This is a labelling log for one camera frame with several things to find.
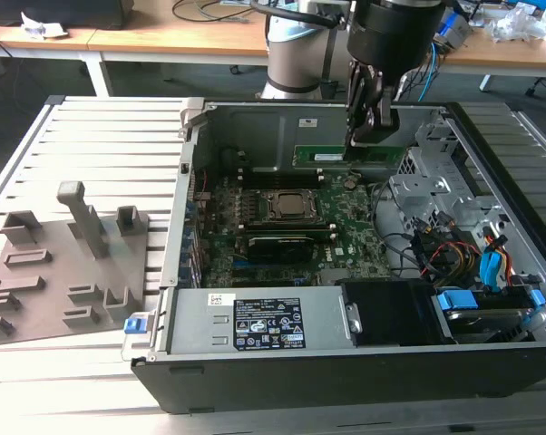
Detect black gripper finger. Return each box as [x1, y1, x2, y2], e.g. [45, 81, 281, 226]
[367, 73, 402, 145]
[345, 62, 375, 148]

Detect green RAM stick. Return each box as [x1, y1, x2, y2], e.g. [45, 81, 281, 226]
[292, 143, 406, 167]

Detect RAM slot white latches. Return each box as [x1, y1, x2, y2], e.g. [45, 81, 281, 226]
[239, 177, 325, 184]
[238, 167, 324, 175]
[245, 222, 339, 229]
[248, 229, 340, 237]

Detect grey blue desk device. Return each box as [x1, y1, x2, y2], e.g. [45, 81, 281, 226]
[438, 8, 476, 49]

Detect silver metal drive cage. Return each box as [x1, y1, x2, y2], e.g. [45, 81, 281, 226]
[387, 120, 514, 246]

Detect green motherboard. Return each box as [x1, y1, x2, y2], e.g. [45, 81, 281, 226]
[193, 167, 392, 289]

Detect silver CPU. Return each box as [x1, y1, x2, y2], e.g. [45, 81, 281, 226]
[275, 192, 313, 215]

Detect clear plastic bag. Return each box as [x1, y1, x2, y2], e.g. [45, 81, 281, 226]
[483, 2, 546, 45]

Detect wooden desk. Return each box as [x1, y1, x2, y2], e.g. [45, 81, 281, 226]
[429, 17, 546, 94]
[0, 0, 274, 99]

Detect black graphics card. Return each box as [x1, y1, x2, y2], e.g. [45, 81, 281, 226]
[247, 233, 316, 265]

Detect black plastic shroud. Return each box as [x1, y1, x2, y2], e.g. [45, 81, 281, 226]
[340, 279, 442, 349]

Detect hard disk in blue carrier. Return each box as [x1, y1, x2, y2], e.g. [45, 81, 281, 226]
[434, 287, 546, 345]

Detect silver power supply with label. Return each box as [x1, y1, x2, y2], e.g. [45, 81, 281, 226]
[166, 287, 360, 359]

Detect black and silver PC case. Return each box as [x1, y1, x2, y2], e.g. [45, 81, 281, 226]
[121, 97, 546, 414]

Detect black bag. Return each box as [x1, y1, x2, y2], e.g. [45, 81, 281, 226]
[0, 0, 132, 31]

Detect crumpled white paper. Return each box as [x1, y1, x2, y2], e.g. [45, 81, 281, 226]
[21, 12, 69, 41]

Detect grey parts rack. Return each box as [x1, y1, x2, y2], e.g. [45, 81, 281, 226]
[0, 180, 165, 348]

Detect blue hanging cable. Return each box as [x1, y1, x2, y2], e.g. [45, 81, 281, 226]
[417, 40, 443, 104]

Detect red yellow power wires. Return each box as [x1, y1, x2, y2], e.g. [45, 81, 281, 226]
[424, 239, 481, 280]

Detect blue data wire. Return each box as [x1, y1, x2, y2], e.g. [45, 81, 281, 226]
[479, 233, 508, 291]

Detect red data wire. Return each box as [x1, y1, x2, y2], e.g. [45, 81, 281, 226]
[502, 244, 515, 285]

